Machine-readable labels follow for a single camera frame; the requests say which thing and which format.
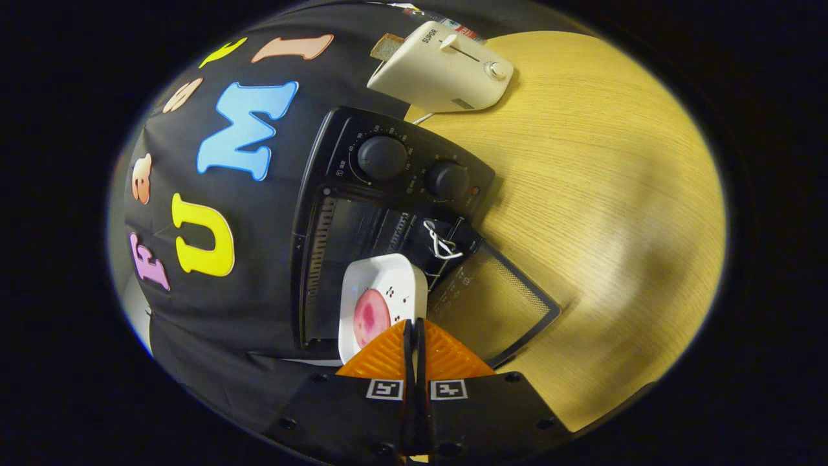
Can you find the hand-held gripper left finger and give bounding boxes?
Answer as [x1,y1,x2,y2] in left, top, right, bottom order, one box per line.
[262,319,419,464]

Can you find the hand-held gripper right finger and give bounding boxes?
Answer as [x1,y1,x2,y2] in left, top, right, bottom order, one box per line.
[414,317,574,464]

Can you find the pink ham slice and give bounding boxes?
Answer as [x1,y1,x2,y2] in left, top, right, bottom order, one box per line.
[353,289,391,348]

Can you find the white square plate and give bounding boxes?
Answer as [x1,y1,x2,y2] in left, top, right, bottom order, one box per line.
[338,254,428,364]

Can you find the black toaster oven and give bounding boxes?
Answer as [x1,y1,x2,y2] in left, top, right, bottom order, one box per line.
[290,105,562,370]

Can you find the white pop-up toaster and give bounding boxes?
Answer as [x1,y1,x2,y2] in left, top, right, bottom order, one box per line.
[367,21,515,114]

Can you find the black backdrop cloth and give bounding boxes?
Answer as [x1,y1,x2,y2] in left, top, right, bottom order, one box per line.
[107,0,583,434]

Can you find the brown bread slice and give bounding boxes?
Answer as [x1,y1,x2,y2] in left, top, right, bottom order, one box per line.
[370,33,405,62]

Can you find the white string tie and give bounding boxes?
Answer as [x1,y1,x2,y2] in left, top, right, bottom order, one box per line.
[423,219,464,260]

